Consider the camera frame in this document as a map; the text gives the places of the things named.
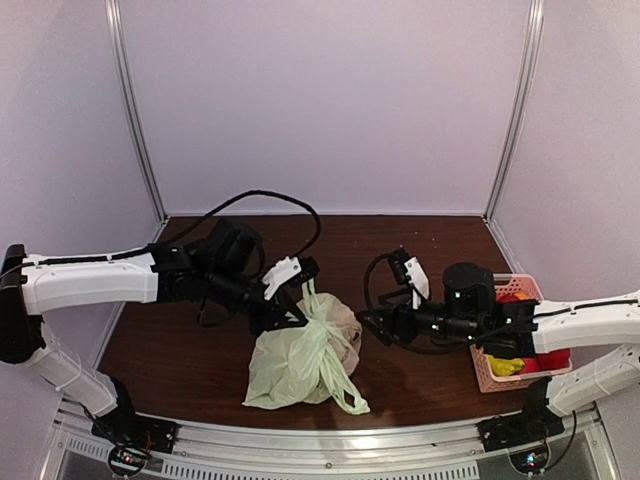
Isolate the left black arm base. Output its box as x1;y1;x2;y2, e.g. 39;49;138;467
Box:
84;377;178;478

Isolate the left aluminium frame post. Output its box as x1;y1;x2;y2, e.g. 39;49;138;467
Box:
104;0;167;223

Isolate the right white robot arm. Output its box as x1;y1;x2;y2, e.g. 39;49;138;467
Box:
357;251;639;442

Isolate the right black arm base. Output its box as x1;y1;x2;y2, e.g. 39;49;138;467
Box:
477;377;565;477

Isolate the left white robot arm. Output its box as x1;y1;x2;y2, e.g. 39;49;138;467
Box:
1;220;319;444

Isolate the right black cable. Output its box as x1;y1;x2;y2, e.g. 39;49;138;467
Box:
363;253;401;321

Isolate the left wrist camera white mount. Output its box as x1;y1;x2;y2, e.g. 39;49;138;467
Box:
261;256;320;301

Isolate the curved aluminium rail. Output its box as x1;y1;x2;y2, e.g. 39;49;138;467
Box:
36;398;621;479

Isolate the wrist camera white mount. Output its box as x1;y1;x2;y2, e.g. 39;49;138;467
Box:
388;248;431;310
261;256;320;301

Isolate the light green plastic bag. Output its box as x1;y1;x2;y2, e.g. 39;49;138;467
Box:
243;280;370;416

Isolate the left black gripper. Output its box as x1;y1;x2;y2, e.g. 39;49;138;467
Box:
205;264;308;337

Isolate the black cable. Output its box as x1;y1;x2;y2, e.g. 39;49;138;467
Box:
147;189;322;271
363;253;401;321

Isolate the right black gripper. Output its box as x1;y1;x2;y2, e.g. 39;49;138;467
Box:
355;288;483;349

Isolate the left black cable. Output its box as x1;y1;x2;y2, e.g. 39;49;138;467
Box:
147;189;322;271

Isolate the pink plastic basket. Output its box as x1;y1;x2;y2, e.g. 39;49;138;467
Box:
470;273;573;393

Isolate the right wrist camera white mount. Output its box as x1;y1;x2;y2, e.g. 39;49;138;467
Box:
388;248;431;310

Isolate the yellow banana toy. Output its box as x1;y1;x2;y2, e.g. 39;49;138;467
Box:
487;355;526;378

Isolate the red plush fruit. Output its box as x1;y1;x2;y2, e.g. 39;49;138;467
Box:
526;349;571;373

